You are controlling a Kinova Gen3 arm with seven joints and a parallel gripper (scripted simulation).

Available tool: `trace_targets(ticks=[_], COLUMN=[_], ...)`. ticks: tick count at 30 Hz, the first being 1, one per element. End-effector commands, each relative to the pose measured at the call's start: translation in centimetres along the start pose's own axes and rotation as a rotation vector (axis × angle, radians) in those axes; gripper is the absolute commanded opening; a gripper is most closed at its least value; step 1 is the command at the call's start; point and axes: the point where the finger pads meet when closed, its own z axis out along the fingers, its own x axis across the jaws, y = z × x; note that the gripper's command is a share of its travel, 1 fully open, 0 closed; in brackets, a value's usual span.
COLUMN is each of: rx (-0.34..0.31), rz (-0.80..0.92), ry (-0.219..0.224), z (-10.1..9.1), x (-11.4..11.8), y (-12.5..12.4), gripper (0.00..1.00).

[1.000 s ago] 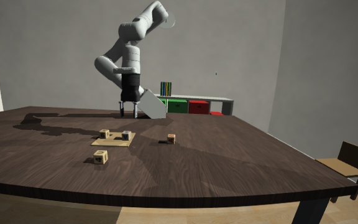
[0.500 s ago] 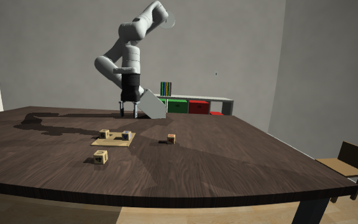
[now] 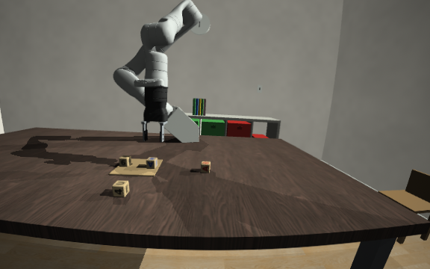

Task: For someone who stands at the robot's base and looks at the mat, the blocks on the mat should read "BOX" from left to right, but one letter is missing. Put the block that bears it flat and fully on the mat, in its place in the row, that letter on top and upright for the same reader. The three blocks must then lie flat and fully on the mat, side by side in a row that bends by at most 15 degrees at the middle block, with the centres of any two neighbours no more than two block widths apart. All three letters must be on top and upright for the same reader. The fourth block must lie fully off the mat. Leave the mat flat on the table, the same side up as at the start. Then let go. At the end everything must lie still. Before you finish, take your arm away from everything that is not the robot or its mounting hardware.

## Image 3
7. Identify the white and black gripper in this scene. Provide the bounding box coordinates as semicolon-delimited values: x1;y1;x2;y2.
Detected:
134;69;168;142

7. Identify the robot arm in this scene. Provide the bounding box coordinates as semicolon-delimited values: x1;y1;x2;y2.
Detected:
113;0;202;106

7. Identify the yellow block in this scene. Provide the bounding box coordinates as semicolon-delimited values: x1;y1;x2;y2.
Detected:
201;161;211;173
146;157;158;169
119;155;131;167
112;180;129;197

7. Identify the tan flat mat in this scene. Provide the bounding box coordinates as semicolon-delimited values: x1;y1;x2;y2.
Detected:
109;158;163;176

